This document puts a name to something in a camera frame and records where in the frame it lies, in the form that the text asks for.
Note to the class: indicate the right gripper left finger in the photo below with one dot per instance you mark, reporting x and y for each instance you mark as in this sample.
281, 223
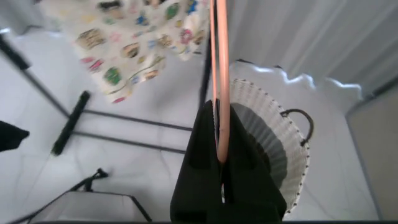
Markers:
196, 186

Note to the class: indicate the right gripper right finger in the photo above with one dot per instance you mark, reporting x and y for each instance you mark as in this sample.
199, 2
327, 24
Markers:
252, 186

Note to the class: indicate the pink clothes hanger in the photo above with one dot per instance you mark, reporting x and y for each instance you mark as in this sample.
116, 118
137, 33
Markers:
223, 62

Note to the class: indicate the cream printed garment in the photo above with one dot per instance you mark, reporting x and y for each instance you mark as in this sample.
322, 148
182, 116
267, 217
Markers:
124, 37

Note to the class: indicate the black garment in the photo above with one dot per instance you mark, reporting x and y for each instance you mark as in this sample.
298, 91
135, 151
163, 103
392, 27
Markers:
11, 135

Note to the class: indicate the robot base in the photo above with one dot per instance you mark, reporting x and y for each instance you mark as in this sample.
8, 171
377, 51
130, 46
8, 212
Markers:
87, 208

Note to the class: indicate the white laundry basket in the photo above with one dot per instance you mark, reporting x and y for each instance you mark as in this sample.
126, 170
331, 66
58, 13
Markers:
280, 140

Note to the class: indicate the black clothes rack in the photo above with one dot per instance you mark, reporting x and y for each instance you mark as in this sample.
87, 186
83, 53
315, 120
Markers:
71, 121

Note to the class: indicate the white curtain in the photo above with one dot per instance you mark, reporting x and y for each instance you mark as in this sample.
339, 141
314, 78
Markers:
311, 31

